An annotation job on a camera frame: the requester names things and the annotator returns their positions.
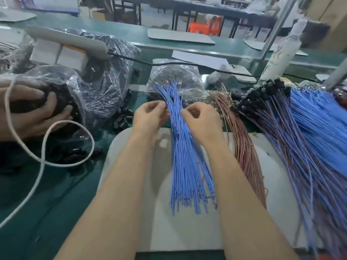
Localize person's right hand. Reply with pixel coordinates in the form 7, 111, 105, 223
180, 101, 224, 150

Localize person's left hand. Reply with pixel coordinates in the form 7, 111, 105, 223
132, 100, 170, 141

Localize pile of black plastic caps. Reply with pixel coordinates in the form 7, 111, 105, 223
0, 86, 136, 174

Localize bundle of brown wires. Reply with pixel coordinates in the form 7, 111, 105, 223
210, 90, 267, 208

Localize bundle of blue wires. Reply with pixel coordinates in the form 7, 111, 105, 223
152, 81, 217, 215

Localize pile of assembled wire harnesses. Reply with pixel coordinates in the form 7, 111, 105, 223
232, 78, 347, 258

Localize person's right forearm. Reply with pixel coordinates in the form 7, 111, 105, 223
205, 139, 299, 260

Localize person's left forearm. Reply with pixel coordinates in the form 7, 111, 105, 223
54, 134, 160, 260

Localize small clear plastic bag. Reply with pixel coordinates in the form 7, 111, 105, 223
146, 61, 208, 103

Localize white computer mouse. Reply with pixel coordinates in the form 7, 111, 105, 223
207, 71, 221, 85

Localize large clear plastic bag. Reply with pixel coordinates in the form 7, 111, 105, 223
0, 27, 142, 160

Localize white flat device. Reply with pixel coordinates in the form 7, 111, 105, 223
224, 63, 258, 83

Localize white paper sheet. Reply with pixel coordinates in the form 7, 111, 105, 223
172, 50, 234, 70

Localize white flat tray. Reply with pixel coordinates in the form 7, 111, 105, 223
147, 29, 216, 45
244, 39, 308, 56
0, 8, 37, 22

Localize white orange charger adapter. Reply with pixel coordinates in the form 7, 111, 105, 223
57, 46, 89, 73

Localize orange plastic stool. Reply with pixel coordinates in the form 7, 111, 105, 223
188, 16, 223, 36

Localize white work board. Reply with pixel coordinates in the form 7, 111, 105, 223
98, 127, 312, 252

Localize white spray bottle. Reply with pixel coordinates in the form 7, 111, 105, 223
259, 19, 308, 83

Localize white power strip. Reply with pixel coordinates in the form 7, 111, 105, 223
24, 25, 110, 60

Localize blue table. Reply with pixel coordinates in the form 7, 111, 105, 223
16, 0, 81, 15

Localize cardboard boxes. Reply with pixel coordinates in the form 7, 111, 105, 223
305, 0, 347, 52

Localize black power cord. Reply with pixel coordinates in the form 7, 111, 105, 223
108, 51, 321, 82

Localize white charging cable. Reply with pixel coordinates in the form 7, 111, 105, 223
0, 78, 95, 230

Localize long black-frame table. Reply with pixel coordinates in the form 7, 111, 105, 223
81, 0, 277, 37

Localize slanted metal frame post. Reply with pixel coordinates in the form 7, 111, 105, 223
260, 0, 300, 59

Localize short metal frame post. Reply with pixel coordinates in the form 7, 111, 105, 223
324, 57, 347, 87

